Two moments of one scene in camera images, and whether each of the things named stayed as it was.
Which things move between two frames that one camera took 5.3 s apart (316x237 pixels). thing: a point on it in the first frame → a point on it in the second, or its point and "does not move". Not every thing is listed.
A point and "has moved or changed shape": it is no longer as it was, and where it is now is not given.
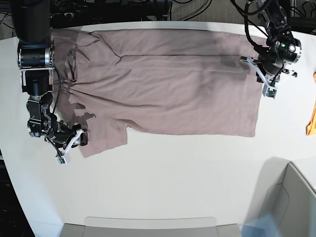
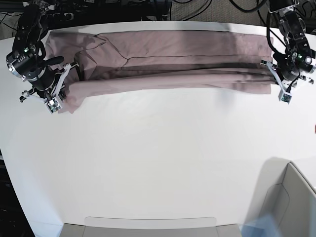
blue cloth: (266, 226) does not move
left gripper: (63, 134) → (50, 83)
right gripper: (282, 50) → (289, 72)
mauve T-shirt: (109, 81) has moved or changed shape
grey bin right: (283, 192) does not move
